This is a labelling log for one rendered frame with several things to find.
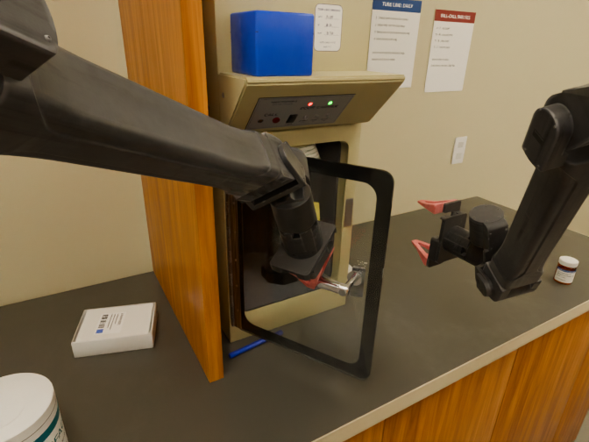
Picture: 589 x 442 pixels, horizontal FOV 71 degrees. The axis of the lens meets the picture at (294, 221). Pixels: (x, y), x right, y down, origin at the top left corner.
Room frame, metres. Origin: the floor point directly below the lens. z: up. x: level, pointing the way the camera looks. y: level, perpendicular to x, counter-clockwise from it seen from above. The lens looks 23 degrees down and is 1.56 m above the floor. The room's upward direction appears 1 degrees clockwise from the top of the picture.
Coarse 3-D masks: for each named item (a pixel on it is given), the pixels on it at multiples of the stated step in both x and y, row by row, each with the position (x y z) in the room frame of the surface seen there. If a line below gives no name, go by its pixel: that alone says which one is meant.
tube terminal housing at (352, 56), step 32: (224, 0) 0.74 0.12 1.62; (256, 0) 0.77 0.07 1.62; (288, 0) 0.80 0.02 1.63; (320, 0) 0.83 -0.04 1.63; (352, 0) 0.87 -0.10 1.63; (224, 32) 0.74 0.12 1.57; (352, 32) 0.87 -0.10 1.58; (224, 64) 0.74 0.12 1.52; (320, 64) 0.83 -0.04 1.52; (352, 64) 0.87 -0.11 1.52; (320, 128) 0.84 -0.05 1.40; (352, 128) 0.88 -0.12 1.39; (352, 160) 0.88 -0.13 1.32; (224, 224) 0.73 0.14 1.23; (224, 256) 0.74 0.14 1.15; (224, 288) 0.75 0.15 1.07; (224, 320) 0.76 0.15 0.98
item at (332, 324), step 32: (320, 160) 0.63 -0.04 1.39; (320, 192) 0.63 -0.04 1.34; (352, 192) 0.60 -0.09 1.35; (384, 192) 0.58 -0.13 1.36; (256, 224) 0.69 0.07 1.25; (352, 224) 0.60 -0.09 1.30; (384, 224) 0.57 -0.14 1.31; (256, 256) 0.69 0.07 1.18; (352, 256) 0.60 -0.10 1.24; (384, 256) 0.57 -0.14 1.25; (256, 288) 0.69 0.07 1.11; (288, 288) 0.65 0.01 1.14; (320, 288) 0.62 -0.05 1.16; (352, 288) 0.59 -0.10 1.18; (256, 320) 0.69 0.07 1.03; (288, 320) 0.65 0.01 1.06; (320, 320) 0.62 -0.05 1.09; (352, 320) 0.59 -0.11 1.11; (320, 352) 0.62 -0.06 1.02; (352, 352) 0.59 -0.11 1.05
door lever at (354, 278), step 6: (348, 276) 0.59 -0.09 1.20; (354, 276) 0.59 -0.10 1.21; (360, 276) 0.58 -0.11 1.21; (318, 282) 0.57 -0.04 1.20; (324, 282) 0.56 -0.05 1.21; (330, 282) 0.56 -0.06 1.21; (336, 282) 0.56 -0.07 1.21; (342, 282) 0.56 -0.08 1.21; (348, 282) 0.57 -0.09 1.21; (354, 282) 0.58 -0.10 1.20; (360, 282) 0.58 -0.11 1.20; (324, 288) 0.56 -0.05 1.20; (330, 288) 0.56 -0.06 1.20; (336, 288) 0.55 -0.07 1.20; (342, 288) 0.55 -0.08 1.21; (348, 288) 0.55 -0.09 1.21; (342, 294) 0.55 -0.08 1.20; (348, 294) 0.55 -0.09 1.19
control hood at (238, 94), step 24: (312, 72) 0.79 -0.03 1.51; (336, 72) 0.81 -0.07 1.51; (360, 72) 0.83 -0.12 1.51; (240, 96) 0.65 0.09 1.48; (264, 96) 0.67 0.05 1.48; (360, 96) 0.78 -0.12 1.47; (384, 96) 0.81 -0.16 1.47; (240, 120) 0.69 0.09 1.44; (336, 120) 0.81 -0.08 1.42; (360, 120) 0.85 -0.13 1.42
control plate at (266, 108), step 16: (288, 96) 0.69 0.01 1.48; (304, 96) 0.71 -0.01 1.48; (320, 96) 0.73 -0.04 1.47; (336, 96) 0.75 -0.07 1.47; (352, 96) 0.77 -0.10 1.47; (256, 112) 0.69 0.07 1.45; (272, 112) 0.71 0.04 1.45; (288, 112) 0.73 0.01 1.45; (304, 112) 0.75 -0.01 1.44; (320, 112) 0.77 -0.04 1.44; (336, 112) 0.79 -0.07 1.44; (256, 128) 0.73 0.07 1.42
